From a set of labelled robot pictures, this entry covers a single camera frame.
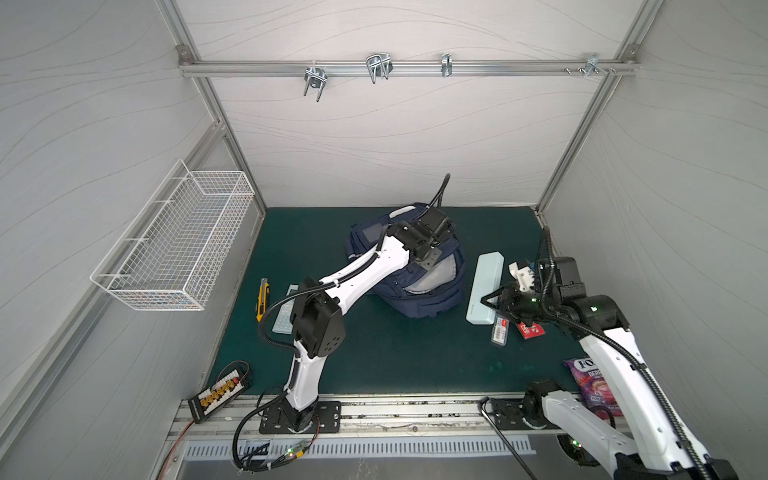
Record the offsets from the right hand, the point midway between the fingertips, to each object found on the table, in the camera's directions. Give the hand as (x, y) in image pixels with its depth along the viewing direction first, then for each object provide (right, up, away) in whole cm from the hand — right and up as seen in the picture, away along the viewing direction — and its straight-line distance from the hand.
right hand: (490, 294), depth 72 cm
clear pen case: (+8, -14, +14) cm, 22 cm away
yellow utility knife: (-65, -6, +21) cm, 69 cm away
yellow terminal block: (-69, -27, +4) cm, 74 cm away
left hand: (-13, +11, +13) cm, 22 cm away
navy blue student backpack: (-17, -2, +18) cm, 25 cm away
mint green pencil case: (+1, +4, +5) cm, 6 cm away
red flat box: (+16, -14, +14) cm, 26 cm away
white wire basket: (-76, +10, -3) cm, 77 cm away
